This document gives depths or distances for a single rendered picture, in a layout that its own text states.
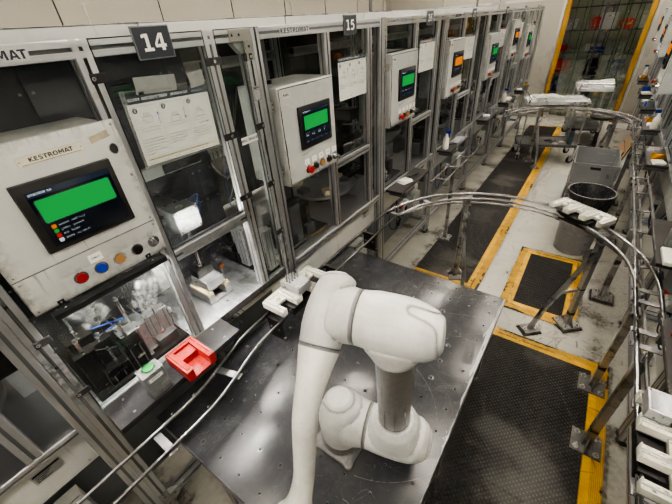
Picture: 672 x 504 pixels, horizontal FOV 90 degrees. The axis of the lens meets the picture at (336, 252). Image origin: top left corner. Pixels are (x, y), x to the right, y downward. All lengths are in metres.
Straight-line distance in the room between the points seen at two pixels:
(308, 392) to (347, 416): 0.46
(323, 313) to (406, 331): 0.19
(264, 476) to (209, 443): 0.27
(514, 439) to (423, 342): 1.71
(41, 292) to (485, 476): 2.10
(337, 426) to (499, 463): 1.23
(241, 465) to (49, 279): 0.91
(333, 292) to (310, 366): 0.17
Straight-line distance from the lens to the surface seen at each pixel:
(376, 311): 0.73
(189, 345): 1.58
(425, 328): 0.73
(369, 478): 1.44
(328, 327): 0.76
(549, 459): 2.41
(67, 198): 1.21
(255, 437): 1.56
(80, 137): 1.23
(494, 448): 2.33
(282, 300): 1.76
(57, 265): 1.28
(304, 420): 0.83
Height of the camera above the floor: 2.02
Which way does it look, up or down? 34 degrees down
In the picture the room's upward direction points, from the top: 5 degrees counter-clockwise
